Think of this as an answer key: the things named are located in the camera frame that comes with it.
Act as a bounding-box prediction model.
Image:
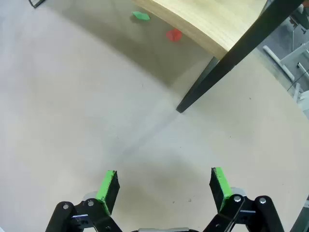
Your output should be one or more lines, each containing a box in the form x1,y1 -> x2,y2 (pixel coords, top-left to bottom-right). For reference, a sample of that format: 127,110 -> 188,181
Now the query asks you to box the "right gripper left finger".
45,170 -> 121,232

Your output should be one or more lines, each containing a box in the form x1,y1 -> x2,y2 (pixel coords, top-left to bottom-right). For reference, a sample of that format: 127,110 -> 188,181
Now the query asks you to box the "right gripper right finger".
203,166 -> 286,232

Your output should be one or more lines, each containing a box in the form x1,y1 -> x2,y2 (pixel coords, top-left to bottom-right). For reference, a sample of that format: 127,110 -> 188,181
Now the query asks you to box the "white table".
262,44 -> 309,107

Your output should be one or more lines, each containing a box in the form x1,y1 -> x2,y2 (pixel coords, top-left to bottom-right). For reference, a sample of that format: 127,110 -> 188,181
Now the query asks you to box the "green block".
131,11 -> 151,22

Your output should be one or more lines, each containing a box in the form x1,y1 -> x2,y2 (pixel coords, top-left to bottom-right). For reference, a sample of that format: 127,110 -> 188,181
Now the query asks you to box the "wooden shelf with black frame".
28,0 -> 305,114

